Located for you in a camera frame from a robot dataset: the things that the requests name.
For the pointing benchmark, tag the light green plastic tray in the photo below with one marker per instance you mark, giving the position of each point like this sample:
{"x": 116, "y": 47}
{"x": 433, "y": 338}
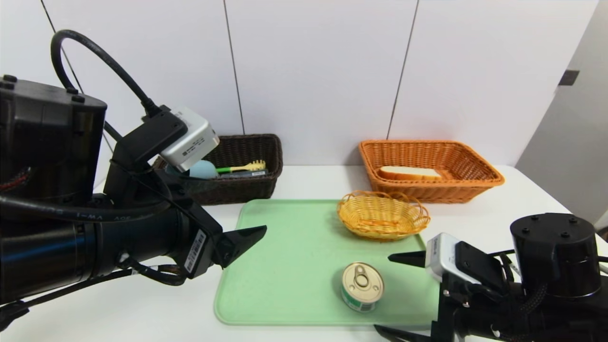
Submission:
{"x": 285, "y": 266}

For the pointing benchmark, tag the white side table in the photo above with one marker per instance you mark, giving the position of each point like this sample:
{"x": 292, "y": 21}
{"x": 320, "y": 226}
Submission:
{"x": 604, "y": 221}

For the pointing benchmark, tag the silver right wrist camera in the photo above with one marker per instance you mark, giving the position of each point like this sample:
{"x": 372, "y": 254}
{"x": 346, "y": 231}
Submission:
{"x": 444, "y": 259}

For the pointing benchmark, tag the blue-grey plastic cup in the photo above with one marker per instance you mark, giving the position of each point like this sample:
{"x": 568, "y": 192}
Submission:
{"x": 204, "y": 169}

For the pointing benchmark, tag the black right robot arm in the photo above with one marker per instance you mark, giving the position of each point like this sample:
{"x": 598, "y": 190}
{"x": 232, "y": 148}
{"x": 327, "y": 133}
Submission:
{"x": 555, "y": 275}

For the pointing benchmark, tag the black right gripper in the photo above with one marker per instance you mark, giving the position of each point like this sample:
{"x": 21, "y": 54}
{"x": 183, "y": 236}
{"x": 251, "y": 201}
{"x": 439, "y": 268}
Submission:
{"x": 445, "y": 297}

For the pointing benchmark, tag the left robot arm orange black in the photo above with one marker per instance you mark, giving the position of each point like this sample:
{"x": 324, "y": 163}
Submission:
{"x": 57, "y": 190}

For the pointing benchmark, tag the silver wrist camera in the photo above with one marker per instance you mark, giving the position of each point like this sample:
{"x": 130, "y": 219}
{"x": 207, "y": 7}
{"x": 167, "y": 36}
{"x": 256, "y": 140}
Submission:
{"x": 444, "y": 259}
{"x": 192, "y": 137}

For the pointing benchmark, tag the tin can gold lid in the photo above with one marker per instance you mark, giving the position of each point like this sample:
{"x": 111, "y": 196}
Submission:
{"x": 362, "y": 285}

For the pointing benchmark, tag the small round orange wicker basket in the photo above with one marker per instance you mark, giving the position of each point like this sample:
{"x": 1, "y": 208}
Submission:
{"x": 380, "y": 213}

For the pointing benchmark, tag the large orange wicker basket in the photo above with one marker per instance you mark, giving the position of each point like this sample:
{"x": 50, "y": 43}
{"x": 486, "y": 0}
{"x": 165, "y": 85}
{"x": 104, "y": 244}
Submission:
{"x": 427, "y": 192}

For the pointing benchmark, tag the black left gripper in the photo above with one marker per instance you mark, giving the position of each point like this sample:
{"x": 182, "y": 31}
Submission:
{"x": 198, "y": 249}

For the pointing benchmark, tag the grey clear cutlery case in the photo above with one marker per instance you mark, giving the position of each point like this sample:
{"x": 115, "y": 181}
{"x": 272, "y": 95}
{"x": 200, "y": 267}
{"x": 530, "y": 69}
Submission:
{"x": 247, "y": 175}

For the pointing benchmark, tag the black wall fixture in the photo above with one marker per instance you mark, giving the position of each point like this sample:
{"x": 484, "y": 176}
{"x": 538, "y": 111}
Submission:
{"x": 568, "y": 77}

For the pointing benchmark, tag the dark brown wicker basket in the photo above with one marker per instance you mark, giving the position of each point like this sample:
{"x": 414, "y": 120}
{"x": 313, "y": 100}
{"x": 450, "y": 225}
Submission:
{"x": 242, "y": 190}

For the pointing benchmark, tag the white bread slice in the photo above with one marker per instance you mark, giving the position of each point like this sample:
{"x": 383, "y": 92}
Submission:
{"x": 408, "y": 172}

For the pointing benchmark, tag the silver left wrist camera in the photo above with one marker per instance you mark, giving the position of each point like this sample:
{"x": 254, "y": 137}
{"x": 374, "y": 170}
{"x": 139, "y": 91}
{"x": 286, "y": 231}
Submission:
{"x": 192, "y": 137}

